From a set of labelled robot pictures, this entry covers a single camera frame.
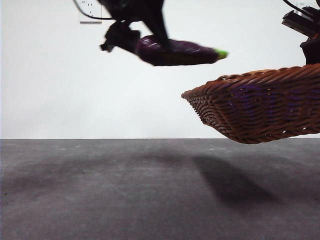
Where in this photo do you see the pale grey camera box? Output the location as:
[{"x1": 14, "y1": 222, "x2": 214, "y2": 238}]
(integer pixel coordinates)
[{"x1": 281, "y1": 6, "x2": 320, "y2": 39}]

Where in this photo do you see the purple eggplant with green stem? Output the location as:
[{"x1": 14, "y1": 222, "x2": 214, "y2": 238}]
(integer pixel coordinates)
[{"x1": 135, "y1": 34, "x2": 229, "y2": 67}]

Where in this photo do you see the brown woven wicker basket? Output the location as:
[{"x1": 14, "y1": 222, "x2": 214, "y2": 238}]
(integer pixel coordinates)
[{"x1": 181, "y1": 63, "x2": 320, "y2": 145}]

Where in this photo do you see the white wall socket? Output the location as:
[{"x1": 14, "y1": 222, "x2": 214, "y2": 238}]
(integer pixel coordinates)
[
  {"x1": 79, "y1": 0, "x2": 103, "y2": 25},
  {"x1": 296, "y1": 2, "x2": 320, "y2": 12}
]

